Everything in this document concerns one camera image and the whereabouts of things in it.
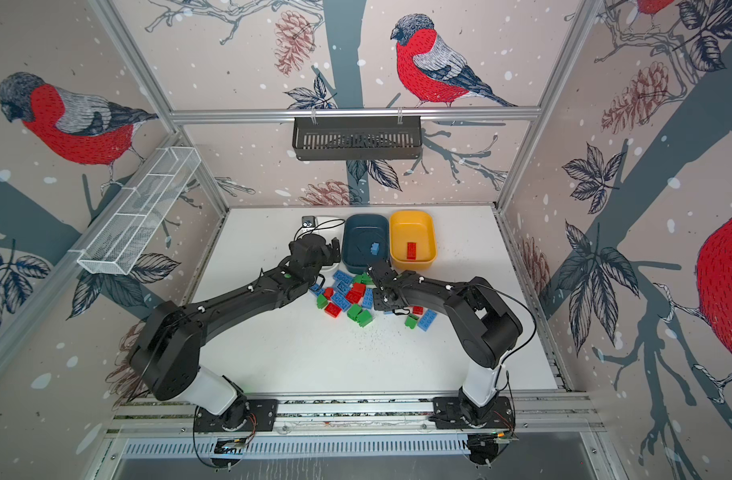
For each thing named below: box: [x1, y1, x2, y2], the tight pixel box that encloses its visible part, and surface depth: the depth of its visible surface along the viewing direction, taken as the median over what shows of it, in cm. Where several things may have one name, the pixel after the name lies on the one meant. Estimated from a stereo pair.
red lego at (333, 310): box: [324, 302, 342, 318], surface depth 93 cm
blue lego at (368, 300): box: [362, 288, 374, 309], surface depth 95 cm
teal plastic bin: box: [342, 214, 391, 274], surface depth 110 cm
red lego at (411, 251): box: [407, 242, 417, 260], surface depth 109 cm
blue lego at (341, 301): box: [331, 292, 352, 312], surface depth 96 cm
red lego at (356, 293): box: [346, 282, 366, 304], surface depth 97 cm
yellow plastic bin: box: [389, 210, 437, 271], surface depth 109 cm
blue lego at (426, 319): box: [417, 308, 438, 332], surface depth 92 cm
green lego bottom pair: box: [356, 310, 373, 328], surface depth 91 cm
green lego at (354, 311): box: [347, 304, 363, 321], surface depth 92 cm
